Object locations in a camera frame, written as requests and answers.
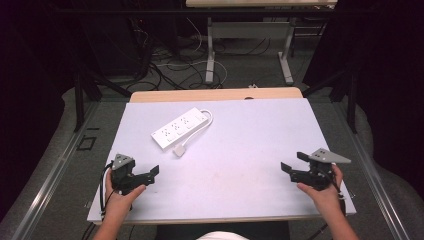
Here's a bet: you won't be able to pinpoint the white power strip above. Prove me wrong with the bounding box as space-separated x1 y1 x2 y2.
150 106 209 152

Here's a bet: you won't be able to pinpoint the person's white shirt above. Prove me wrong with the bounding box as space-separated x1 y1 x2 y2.
195 231 250 240

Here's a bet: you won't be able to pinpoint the tangle of black floor cables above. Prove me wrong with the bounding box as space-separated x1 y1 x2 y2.
131 18 273 92

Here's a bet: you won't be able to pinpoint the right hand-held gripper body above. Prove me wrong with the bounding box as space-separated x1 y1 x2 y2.
289 148 352 192

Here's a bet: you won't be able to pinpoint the white desk with metal legs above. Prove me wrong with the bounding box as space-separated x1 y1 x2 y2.
185 0 338 86

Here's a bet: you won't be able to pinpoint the aluminium floor rail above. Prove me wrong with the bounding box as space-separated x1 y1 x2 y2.
333 101 413 240
9 101 101 240

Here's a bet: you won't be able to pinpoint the person's left hand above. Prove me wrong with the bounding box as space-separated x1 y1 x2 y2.
104 169 148 218

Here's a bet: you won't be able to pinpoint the person's right hand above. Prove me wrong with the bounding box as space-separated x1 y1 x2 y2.
296 164 347 218

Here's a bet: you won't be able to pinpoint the black metal stand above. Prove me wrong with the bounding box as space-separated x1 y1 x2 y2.
73 64 133 133
302 64 359 135

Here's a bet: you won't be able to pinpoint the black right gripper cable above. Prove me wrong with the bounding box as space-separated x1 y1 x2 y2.
324 171 348 218

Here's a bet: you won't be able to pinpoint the white power strip cable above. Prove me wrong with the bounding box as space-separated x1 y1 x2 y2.
181 108 214 150

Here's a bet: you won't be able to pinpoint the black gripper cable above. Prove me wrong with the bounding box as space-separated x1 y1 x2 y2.
99 162 115 221
324 171 348 218

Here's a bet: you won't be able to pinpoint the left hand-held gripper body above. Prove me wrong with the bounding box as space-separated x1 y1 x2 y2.
110 153 156 196

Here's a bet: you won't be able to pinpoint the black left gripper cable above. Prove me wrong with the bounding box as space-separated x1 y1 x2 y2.
99 162 115 221

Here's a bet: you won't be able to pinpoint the white power plug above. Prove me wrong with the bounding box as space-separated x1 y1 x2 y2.
172 143 187 158

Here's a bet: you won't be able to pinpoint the black computer case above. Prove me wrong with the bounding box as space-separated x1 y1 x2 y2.
75 9 153 78

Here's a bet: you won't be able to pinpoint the person's dark trousers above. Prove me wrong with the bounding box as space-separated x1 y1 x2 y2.
155 221 292 240

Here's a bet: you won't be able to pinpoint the white floor cable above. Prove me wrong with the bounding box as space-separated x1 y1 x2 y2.
155 16 229 88

